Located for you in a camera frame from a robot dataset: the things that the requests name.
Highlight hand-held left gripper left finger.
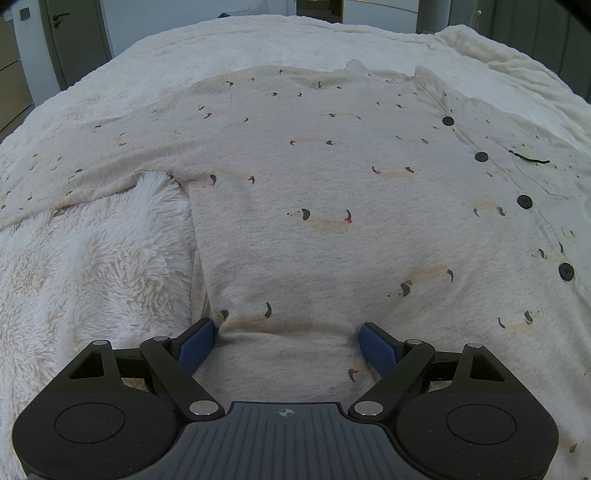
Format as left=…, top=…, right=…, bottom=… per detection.
left=69, top=318, right=225, bottom=421

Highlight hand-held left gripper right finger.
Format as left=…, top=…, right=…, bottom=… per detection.
left=348, top=322, right=506, bottom=422

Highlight beige dog print button shirt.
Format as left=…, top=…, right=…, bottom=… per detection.
left=0, top=59, right=591, bottom=480

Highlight white fluffy blanket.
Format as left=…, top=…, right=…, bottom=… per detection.
left=0, top=14, right=591, bottom=480

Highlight grey door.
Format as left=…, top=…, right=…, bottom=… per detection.
left=39, top=0, right=114, bottom=90

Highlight wooden drawer cabinet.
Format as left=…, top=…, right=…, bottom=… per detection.
left=0, top=18, right=34, bottom=136

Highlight open wardrobe shelf unit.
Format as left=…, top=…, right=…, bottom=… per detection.
left=295, top=0, right=422, bottom=34

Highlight grey padded headboard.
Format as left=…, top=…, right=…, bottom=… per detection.
left=489, top=0, right=591, bottom=103

